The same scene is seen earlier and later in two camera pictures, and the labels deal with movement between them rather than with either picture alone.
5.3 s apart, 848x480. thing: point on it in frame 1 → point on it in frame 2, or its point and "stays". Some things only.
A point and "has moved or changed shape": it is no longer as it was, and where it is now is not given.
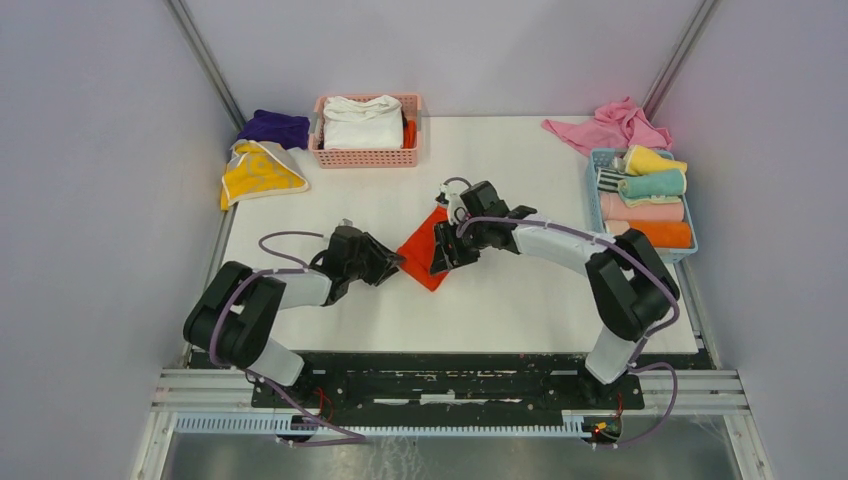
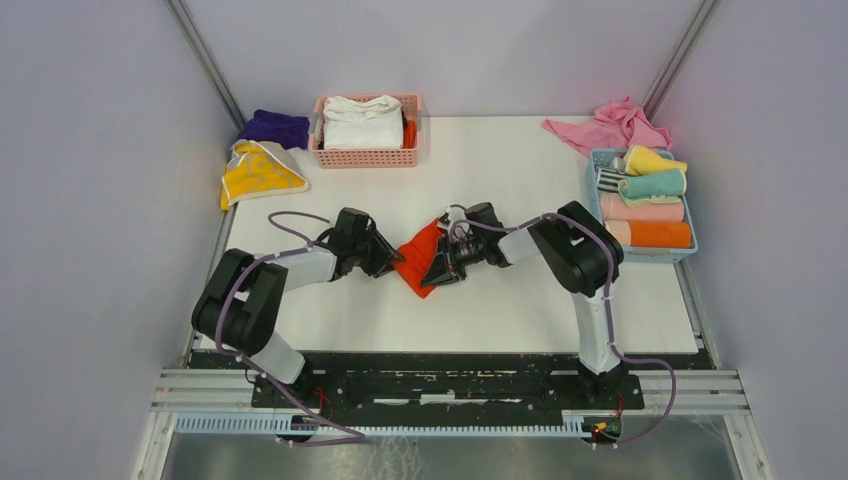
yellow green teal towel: (653, 188) stays
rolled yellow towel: (641, 159) stays
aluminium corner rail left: (189, 20) stays
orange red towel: (416, 248) has moved or changed shape
